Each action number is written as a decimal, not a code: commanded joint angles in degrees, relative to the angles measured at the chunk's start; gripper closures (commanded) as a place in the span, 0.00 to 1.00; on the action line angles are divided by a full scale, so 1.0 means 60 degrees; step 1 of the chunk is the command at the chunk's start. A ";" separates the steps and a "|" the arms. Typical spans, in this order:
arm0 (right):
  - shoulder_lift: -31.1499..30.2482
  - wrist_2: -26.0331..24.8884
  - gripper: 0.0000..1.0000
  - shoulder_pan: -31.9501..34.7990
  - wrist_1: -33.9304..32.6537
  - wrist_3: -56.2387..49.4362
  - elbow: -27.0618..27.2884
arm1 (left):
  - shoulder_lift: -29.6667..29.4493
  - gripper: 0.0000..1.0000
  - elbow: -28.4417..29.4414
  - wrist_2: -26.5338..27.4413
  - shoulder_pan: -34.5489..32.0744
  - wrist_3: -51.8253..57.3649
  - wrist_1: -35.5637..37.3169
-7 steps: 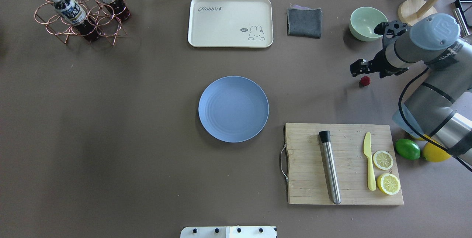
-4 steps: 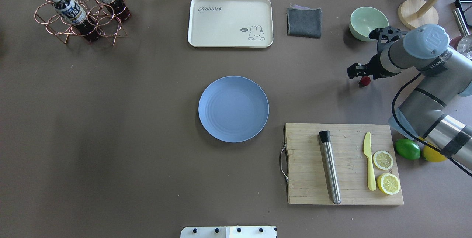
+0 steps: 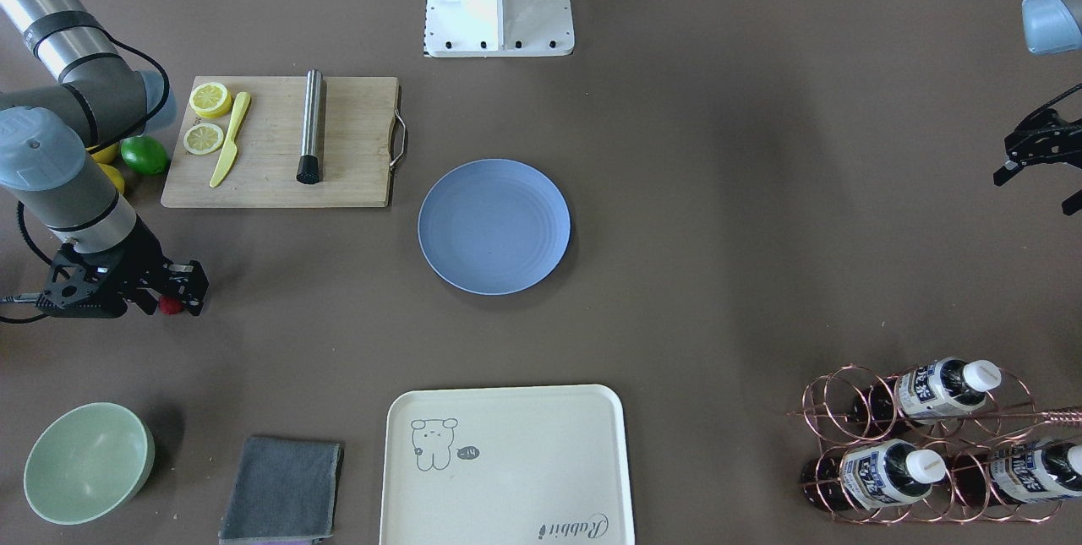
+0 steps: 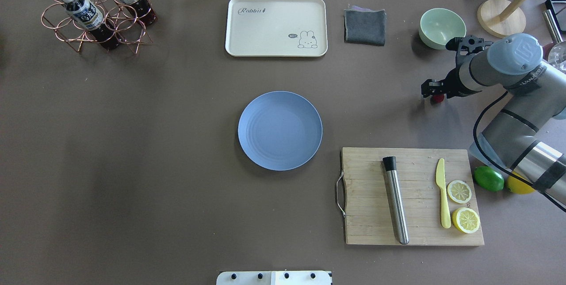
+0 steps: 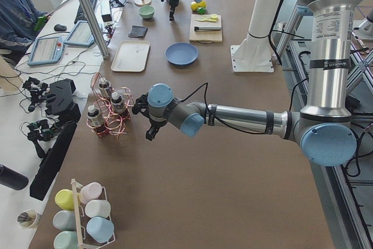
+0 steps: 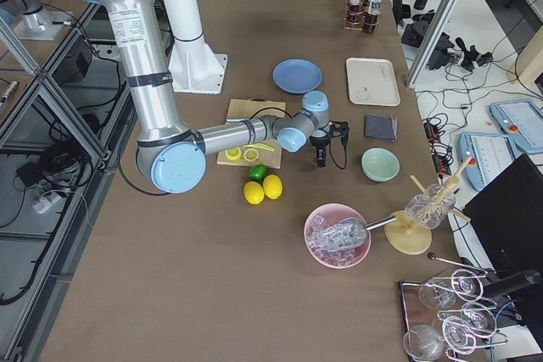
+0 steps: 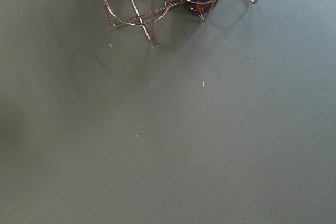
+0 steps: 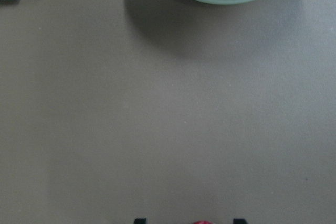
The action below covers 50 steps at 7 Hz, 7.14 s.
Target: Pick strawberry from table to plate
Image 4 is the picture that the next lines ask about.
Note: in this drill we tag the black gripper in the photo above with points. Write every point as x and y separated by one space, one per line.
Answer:
452 84

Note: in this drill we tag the red strawberry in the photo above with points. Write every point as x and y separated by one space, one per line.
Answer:
437 98

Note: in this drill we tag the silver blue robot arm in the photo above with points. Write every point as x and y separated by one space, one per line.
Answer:
537 89

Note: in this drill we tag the blue plate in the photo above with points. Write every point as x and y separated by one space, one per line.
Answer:
280 130

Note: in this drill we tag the light green bowl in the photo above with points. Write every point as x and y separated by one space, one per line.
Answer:
438 26

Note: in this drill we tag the steel muddler black tip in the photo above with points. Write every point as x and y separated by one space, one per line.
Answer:
400 223

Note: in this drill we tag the grey folded cloth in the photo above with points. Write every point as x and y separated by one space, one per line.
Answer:
365 26

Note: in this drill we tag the wooden mug tree stand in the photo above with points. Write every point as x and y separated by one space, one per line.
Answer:
502 18

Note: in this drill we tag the green lime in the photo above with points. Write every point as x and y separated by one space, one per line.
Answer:
488 178

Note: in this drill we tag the lemon slice half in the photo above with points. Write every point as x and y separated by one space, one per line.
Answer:
459 192

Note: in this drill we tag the whole yellow lemon upper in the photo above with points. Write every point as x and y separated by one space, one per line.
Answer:
515 185

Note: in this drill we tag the yellow plastic knife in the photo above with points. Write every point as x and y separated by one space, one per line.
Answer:
441 183

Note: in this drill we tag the lemon half near board edge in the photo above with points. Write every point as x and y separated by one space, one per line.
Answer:
466 220

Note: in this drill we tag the wooden cutting board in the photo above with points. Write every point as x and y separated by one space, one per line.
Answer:
369 216

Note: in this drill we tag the cream rabbit tray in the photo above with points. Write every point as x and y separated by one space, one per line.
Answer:
276 28

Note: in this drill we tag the tea bottle top of rack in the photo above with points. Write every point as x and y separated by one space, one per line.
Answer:
93 20

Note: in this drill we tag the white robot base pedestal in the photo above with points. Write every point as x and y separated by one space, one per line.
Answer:
280 277

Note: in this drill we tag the copper wire bottle rack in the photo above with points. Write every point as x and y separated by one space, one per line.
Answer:
130 30

